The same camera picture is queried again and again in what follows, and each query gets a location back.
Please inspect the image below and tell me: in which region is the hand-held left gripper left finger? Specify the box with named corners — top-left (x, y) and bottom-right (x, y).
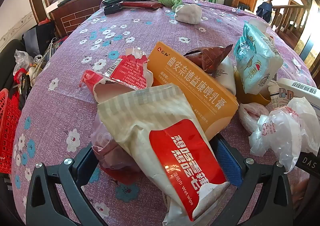
top-left (26, 145), bottom-right (108, 226)

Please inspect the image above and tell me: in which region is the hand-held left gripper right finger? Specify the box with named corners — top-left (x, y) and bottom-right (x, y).
top-left (212, 133), bottom-right (294, 226)

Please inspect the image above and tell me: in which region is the mauve plastic bag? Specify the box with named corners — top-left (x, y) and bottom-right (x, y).
top-left (90, 116), bottom-right (150, 184)

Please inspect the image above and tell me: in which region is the white plastic bag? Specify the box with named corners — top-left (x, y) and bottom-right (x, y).
top-left (249, 97), bottom-right (320, 174)

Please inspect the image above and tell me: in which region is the pinkish plastic bag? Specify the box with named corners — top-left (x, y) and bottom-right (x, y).
top-left (237, 102), bottom-right (270, 134)

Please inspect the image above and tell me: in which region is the white and green medicine carton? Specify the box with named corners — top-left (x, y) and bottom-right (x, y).
top-left (277, 77), bottom-right (320, 102)

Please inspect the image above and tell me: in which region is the red plastic basket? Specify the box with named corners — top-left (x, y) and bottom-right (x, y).
top-left (0, 88), bottom-right (22, 174)

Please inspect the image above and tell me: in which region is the white and red wipe packet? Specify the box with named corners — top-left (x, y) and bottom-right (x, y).
top-left (96, 84), bottom-right (232, 226)

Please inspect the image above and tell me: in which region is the orange medicine box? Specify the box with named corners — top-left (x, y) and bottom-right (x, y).
top-left (147, 41), bottom-right (239, 140)

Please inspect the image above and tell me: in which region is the light blue tissue pack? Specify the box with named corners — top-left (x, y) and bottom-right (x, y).
top-left (234, 18), bottom-right (284, 95)

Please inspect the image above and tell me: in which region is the torn red cardboard box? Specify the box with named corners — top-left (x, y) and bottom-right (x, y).
top-left (79, 47), bottom-right (153, 103)

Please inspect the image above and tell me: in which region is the brown foil wrapper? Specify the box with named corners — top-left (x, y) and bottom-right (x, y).
top-left (184, 44), bottom-right (233, 74)

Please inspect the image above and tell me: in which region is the white cloth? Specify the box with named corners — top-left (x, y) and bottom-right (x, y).
top-left (174, 4), bottom-right (202, 25)

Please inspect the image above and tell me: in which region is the person's right hand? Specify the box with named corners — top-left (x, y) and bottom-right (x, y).
top-left (292, 178), bottom-right (311, 211)

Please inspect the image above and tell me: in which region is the purple floral tablecloth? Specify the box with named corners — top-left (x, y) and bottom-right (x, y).
top-left (11, 0), bottom-right (318, 226)

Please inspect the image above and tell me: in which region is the clear plastic bag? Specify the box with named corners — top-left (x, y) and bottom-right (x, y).
top-left (14, 49), bottom-right (34, 73)

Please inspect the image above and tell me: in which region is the black paper bag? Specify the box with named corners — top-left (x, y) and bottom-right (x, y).
top-left (22, 22), bottom-right (57, 59)

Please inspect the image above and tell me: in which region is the black leather sofa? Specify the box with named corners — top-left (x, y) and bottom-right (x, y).
top-left (0, 38), bottom-right (28, 91)

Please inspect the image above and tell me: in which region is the wooden stair railing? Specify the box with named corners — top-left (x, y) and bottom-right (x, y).
top-left (271, 0), bottom-right (315, 49)

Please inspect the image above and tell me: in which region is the small black box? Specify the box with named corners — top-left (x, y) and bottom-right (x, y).
top-left (104, 4), bottom-right (123, 16)

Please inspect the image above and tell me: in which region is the dark blue jacket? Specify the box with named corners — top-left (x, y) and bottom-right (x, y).
top-left (256, 0), bottom-right (274, 19)

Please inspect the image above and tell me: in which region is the long red packet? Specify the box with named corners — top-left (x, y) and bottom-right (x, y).
top-left (120, 1), bottom-right (163, 9)

